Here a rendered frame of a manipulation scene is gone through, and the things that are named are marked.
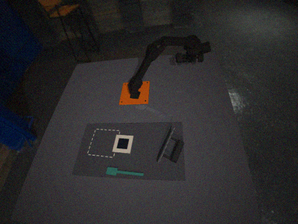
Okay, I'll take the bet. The beige square tile with dark centre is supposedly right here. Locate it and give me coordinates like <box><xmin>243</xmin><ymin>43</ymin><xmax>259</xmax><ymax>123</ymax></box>
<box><xmin>112</xmin><ymin>135</ymin><xmax>133</xmax><ymax>154</ymax></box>

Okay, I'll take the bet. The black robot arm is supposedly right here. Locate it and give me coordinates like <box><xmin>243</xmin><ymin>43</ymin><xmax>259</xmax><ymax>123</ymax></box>
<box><xmin>128</xmin><ymin>35</ymin><xmax>211</xmax><ymax>99</ymax></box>

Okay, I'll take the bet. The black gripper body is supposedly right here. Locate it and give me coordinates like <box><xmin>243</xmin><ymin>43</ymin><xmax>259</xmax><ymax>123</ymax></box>
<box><xmin>176</xmin><ymin>53</ymin><xmax>204</xmax><ymax>63</ymax></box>

